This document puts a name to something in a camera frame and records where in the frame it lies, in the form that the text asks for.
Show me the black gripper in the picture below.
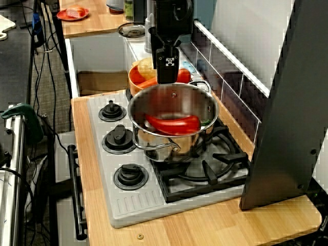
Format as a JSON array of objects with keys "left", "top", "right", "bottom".
[{"left": 149, "top": 27, "right": 181, "bottom": 85}]

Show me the stainless steel pot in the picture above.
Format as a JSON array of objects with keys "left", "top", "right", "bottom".
[{"left": 127, "top": 79, "right": 220, "bottom": 163}]

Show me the orange toy carrot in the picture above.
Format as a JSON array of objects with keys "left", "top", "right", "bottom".
[{"left": 137, "top": 68, "right": 192, "bottom": 89}]

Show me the yellow toy potato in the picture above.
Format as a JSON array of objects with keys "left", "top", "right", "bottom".
[{"left": 137, "top": 57, "right": 157, "bottom": 80}]

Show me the light blue grey spatula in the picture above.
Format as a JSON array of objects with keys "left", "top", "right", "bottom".
[{"left": 182, "top": 60, "right": 197, "bottom": 74}]

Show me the orange plastic bowl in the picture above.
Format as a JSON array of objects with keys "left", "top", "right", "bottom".
[{"left": 128, "top": 64, "right": 159, "bottom": 97}]

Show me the grey toy faucet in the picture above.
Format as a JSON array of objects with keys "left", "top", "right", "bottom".
[{"left": 143, "top": 12, "right": 156, "bottom": 54}]

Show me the red toy pepper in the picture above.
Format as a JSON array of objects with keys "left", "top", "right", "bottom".
[{"left": 145, "top": 114, "right": 213, "bottom": 136}]

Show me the small metal bowl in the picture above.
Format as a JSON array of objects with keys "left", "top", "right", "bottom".
[{"left": 117, "top": 22, "right": 147, "bottom": 39}]

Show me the black stove knob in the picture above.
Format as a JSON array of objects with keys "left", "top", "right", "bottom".
[
  {"left": 113, "top": 163, "right": 149, "bottom": 191},
  {"left": 101, "top": 124, "right": 136, "bottom": 155},
  {"left": 98, "top": 99, "right": 127, "bottom": 122}
]

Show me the white toy kitchen cabinet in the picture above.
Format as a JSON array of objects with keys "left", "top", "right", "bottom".
[{"left": 55, "top": 28, "right": 323, "bottom": 246}]

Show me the green jar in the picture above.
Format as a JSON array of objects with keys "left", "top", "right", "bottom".
[{"left": 124, "top": 0, "right": 135, "bottom": 21}]

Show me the teal box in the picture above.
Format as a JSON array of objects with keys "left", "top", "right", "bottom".
[{"left": 192, "top": 0, "right": 217, "bottom": 21}]

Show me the jar with red base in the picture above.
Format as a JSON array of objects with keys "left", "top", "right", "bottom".
[{"left": 106, "top": 0, "right": 126, "bottom": 15}]

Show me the grey toy stove plate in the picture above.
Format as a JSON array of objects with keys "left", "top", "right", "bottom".
[{"left": 87, "top": 92, "right": 251, "bottom": 229}]

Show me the toy food on plate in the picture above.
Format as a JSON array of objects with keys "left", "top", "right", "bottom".
[{"left": 66, "top": 6, "right": 85, "bottom": 18}]

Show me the black burner grate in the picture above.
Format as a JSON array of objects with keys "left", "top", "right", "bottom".
[{"left": 125, "top": 88, "right": 252, "bottom": 203}]

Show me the red plate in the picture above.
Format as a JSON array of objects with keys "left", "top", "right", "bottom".
[{"left": 56, "top": 7, "right": 90, "bottom": 21}]

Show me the dark grey upright panel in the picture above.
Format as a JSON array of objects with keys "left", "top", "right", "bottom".
[{"left": 239, "top": 0, "right": 328, "bottom": 211}]

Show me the dark tile backsplash white rail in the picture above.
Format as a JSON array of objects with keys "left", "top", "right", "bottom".
[{"left": 179, "top": 19, "right": 271, "bottom": 144}]

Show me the blue strap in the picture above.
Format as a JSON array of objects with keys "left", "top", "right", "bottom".
[{"left": 32, "top": 11, "right": 43, "bottom": 39}]

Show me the black oven door handle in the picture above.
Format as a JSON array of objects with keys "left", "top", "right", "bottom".
[{"left": 67, "top": 144, "right": 88, "bottom": 241}]

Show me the aluminium frame rail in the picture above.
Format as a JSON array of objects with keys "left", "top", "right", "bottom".
[{"left": 0, "top": 104, "right": 26, "bottom": 246}]

